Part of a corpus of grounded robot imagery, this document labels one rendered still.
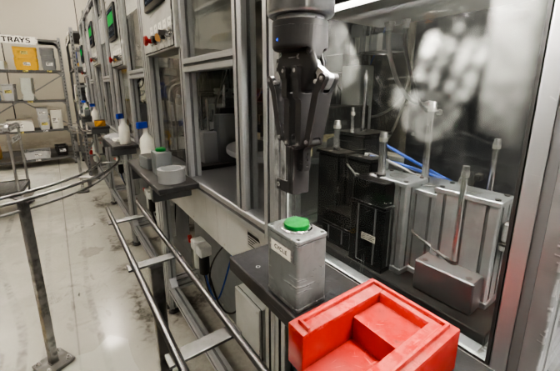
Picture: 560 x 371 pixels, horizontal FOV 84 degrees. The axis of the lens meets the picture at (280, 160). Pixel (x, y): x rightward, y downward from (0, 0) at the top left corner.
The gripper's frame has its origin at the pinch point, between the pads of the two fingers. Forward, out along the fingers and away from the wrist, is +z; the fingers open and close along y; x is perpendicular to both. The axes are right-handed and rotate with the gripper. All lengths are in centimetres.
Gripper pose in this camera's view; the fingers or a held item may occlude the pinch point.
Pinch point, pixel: (297, 169)
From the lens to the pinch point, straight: 46.2
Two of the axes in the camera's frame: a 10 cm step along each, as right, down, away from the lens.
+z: 0.0, 9.8, 2.2
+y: -5.8, -1.8, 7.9
